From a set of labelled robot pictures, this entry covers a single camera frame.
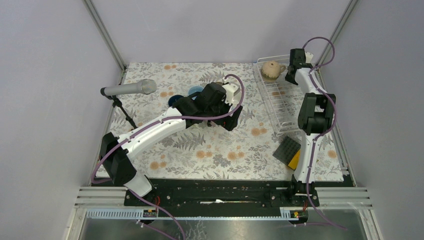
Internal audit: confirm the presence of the light blue cup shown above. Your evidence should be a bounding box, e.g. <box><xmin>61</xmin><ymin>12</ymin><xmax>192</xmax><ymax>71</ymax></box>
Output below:
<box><xmin>187</xmin><ymin>85</ymin><xmax>204</xmax><ymax>96</ymax></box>

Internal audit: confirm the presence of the beige ribbed cup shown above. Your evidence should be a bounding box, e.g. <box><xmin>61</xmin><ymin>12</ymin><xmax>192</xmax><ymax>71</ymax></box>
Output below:
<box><xmin>260</xmin><ymin>60</ymin><xmax>287</xmax><ymax>82</ymax></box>

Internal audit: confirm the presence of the dark blue cup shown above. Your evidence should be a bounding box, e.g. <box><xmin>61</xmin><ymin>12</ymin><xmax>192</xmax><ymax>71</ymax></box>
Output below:
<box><xmin>168</xmin><ymin>94</ymin><xmax>184</xmax><ymax>107</ymax></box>

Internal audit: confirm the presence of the silver microphone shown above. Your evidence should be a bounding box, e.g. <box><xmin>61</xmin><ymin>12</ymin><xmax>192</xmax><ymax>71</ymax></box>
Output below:
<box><xmin>100</xmin><ymin>79</ymin><xmax>157</xmax><ymax>97</ymax></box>

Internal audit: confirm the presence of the black tripod mic stand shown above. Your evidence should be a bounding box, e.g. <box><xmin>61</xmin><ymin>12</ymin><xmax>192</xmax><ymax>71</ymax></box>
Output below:
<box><xmin>111</xmin><ymin>95</ymin><xmax>137</xmax><ymax>129</ymax></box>

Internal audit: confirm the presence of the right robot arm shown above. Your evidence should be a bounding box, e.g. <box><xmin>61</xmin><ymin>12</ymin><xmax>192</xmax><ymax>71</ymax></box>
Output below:
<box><xmin>285</xmin><ymin>48</ymin><xmax>336</xmax><ymax>207</ymax></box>

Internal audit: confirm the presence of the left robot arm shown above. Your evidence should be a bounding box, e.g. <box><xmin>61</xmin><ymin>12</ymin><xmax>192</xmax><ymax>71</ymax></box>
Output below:
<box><xmin>99</xmin><ymin>82</ymin><xmax>245</xmax><ymax>206</ymax></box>

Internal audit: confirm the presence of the floral table mat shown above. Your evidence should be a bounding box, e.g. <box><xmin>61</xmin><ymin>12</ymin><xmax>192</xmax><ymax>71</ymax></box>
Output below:
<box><xmin>120</xmin><ymin>62</ymin><xmax>301</xmax><ymax>180</ymax></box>

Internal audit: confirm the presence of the dark grey building plate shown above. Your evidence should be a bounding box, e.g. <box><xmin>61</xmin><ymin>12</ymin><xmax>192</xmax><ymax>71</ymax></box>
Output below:
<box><xmin>272</xmin><ymin>136</ymin><xmax>301</xmax><ymax>166</ymax></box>

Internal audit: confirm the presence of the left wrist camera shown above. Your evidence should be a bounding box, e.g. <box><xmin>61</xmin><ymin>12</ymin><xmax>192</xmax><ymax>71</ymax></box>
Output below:
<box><xmin>222</xmin><ymin>83</ymin><xmax>242</xmax><ymax>105</ymax></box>

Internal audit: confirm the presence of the white wire dish rack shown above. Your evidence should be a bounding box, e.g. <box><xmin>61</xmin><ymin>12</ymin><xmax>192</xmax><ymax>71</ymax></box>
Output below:
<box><xmin>254</xmin><ymin>55</ymin><xmax>304</xmax><ymax>136</ymax></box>

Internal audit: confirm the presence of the right aluminium frame post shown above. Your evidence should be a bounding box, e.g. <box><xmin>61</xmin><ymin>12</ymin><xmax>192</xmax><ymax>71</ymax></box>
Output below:
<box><xmin>316</xmin><ymin>0</ymin><xmax>360</xmax><ymax>65</ymax></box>

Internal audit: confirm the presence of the aluminium frame post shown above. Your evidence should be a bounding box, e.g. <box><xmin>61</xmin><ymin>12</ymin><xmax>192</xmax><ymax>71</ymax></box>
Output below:
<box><xmin>316</xmin><ymin>0</ymin><xmax>360</xmax><ymax>65</ymax></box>
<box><xmin>82</xmin><ymin>0</ymin><xmax>127</xmax><ymax>71</ymax></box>

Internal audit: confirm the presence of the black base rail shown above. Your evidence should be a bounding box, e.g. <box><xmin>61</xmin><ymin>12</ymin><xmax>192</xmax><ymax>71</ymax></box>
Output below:
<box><xmin>90</xmin><ymin>177</ymin><xmax>355</xmax><ymax>220</ymax></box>

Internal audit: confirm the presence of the white cable duct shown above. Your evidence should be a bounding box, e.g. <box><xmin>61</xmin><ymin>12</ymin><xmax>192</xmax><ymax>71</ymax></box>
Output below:
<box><xmin>86</xmin><ymin>207</ymin><xmax>301</xmax><ymax>223</ymax></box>

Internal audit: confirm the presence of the left aluminium frame post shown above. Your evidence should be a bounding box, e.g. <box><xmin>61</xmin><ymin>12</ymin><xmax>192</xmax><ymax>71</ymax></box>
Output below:
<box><xmin>82</xmin><ymin>0</ymin><xmax>127</xmax><ymax>71</ymax></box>

